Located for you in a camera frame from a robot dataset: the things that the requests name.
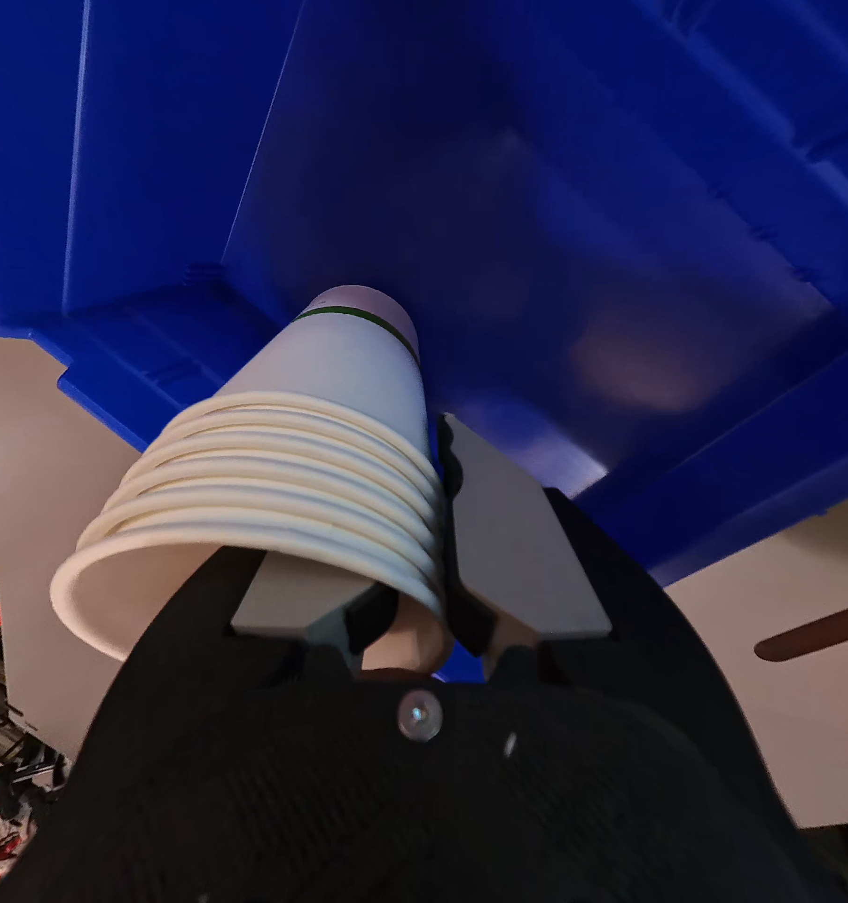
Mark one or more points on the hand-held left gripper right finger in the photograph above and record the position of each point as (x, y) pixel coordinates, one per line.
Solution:
(523, 564)

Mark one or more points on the stack of white cups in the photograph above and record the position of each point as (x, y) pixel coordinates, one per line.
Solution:
(290, 437)

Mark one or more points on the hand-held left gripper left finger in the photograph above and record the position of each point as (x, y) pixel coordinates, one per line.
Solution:
(283, 599)

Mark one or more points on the blue plastic bin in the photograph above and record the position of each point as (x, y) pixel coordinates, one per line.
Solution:
(537, 211)

